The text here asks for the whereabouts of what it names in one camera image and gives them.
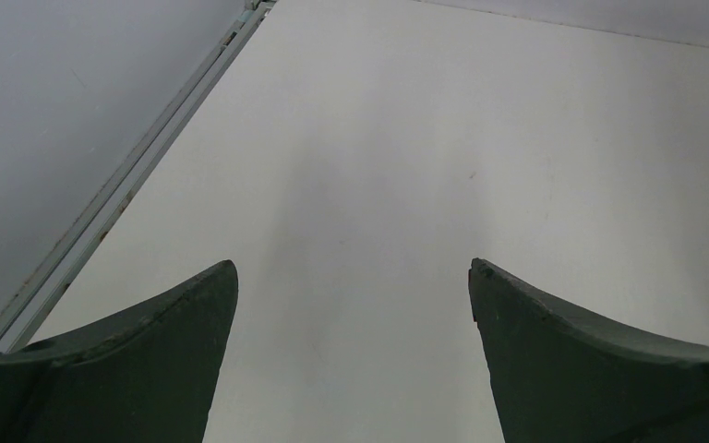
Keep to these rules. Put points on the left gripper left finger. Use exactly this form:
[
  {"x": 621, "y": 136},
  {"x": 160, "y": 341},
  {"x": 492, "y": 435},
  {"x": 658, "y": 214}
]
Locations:
[{"x": 147, "y": 373}]

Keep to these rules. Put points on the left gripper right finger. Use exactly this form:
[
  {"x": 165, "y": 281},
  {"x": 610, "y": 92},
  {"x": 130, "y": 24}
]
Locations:
[{"x": 562, "y": 373}]

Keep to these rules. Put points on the aluminium frame left rail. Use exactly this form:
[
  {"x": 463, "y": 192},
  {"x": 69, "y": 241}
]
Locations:
[{"x": 92, "y": 95}]

